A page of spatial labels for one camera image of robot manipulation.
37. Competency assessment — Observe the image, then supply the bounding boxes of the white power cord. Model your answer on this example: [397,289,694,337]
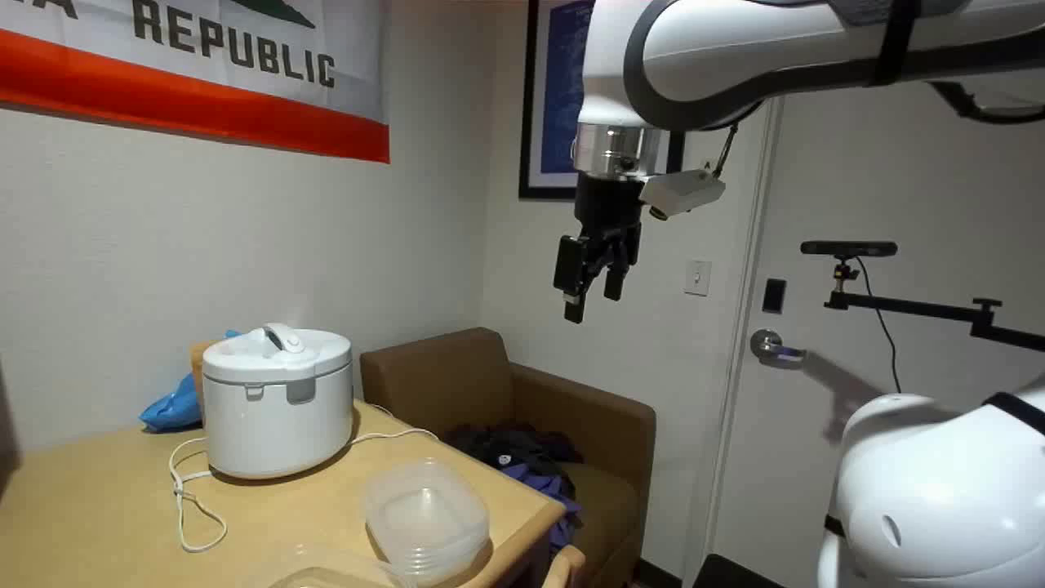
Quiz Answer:
[162,424,440,556]

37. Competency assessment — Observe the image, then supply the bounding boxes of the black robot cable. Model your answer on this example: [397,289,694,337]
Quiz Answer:
[709,74,1045,180]

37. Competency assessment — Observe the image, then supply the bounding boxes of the white rice cooker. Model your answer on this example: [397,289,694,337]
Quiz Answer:
[199,321,359,484]

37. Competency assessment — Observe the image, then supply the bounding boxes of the white door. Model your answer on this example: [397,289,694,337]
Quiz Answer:
[703,81,1045,588]

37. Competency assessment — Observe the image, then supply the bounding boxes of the brown armchair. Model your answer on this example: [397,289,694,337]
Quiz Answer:
[359,323,659,588]

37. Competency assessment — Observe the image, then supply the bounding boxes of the black framed blue poster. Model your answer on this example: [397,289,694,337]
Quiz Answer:
[516,0,692,202]

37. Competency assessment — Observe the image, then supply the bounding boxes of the black stereo camera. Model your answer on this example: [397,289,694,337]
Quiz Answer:
[799,238,900,261]

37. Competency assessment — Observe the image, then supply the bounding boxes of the California Republic flag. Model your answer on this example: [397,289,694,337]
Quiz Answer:
[0,0,392,167]

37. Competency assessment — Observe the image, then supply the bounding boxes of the black door lock plate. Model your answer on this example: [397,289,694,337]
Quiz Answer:
[760,274,791,318]

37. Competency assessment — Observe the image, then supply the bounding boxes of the wooden chair back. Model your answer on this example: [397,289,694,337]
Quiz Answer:
[539,544,588,588]

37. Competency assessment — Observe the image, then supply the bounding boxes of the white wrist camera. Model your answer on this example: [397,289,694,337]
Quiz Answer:
[635,167,728,226]

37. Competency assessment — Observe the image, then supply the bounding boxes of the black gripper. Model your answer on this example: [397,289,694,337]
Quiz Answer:
[552,171,651,328]

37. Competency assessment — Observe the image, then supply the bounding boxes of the silver door handle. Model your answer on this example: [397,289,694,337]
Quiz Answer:
[749,328,812,372]

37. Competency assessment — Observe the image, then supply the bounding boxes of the white light switch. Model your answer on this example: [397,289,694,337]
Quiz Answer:
[683,258,715,301]

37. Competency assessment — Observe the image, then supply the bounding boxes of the dark clothes pile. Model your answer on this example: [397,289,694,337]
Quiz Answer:
[440,421,588,563]

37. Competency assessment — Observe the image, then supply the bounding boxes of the blue cloth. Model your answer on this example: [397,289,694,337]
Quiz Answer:
[138,328,241,434]

